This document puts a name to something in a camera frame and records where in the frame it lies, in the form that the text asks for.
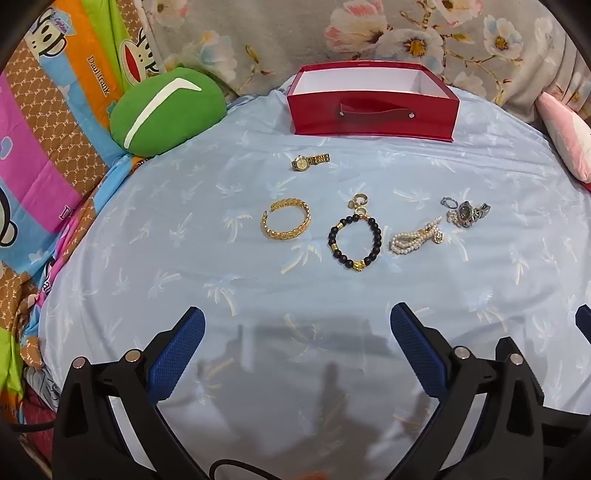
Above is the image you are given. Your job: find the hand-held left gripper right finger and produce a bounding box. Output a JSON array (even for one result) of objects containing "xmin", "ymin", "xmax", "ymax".
[{"xmin": 390, "ymin": 302, "xmax": 561, "ymax": 480}]

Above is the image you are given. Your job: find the gold cuff bangle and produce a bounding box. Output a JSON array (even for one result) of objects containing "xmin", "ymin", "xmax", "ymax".
[{"xmin": 262, "ymin": 198, "xmax": 311, "ymax": 239}]

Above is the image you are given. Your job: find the cartoon monkey printed blanket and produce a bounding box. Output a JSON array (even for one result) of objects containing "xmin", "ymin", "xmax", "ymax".
[{"xmin": 0, "ymin": 0, "xmax": 168, "ymax": 462}]

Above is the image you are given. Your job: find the red box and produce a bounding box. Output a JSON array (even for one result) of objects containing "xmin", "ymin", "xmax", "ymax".
[{"xmin": 286, "ymin": 61, "xmax": 461, "ymax": 144}]

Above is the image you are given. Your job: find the green pillow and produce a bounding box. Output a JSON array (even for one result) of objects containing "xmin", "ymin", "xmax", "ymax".
[{"xmin": 109, "ymin": 66, "xmax": 227, "ymax": 157}]

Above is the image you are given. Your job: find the pearl bracelet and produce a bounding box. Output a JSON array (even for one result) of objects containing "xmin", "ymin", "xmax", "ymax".
[{"xmin": 389, "ymin": 217, "xmax": 445, "ymax": 255}]

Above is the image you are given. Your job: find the black cable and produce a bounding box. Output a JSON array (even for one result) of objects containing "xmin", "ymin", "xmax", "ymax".
[
  {"xmin": 209, "ymin": 456, "xmax": 280, "ymax": 480},
  {"xmin": 8, "ymin": 416, "xmax": 59, "ymax": 435}
]

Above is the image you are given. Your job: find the silver wristwatch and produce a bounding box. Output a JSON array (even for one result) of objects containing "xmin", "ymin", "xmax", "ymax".
[{"xmin": 445, "ymin": 201, "xmax": 491, "ymax": 230}]

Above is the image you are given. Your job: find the pink pillow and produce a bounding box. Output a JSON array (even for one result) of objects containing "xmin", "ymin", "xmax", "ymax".
[{"xmin": 536, "ymin": 91, "xmax": 591, "ymax": 184}]

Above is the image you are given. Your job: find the gold wristwatch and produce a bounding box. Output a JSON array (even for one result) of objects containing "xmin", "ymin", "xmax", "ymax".
[{"xmin": 291, "ymin": 154, "xmax": 331, "ymax": 172}]

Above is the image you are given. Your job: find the light blue palm-print bedsheet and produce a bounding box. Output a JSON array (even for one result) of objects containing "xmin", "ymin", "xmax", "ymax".
[{"xmin": 39, "ymin": 88, "xmax": 591, "ymax": 480}]

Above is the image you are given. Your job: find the grey floral blanket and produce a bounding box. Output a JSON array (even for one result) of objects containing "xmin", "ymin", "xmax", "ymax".
[{"xmin": 143, "ymin": 0, "xmax": 591, "ymax": 126}]

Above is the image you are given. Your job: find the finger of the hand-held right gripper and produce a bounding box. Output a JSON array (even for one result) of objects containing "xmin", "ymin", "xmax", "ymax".
[{"xmin": 575, "ymin": 305, "xmax": 591, "ymax": 348}]

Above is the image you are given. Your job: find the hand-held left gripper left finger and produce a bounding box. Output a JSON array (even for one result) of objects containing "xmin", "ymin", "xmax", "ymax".
[{"xmin": 52, "ymin": 306, "xmax": 209, "ymax": 480}]

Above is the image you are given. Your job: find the black bead bracelet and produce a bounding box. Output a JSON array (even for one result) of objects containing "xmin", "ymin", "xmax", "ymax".
[{"xmin": 328, "ymin": 213, "xmax": 382, "ymax": 272}]

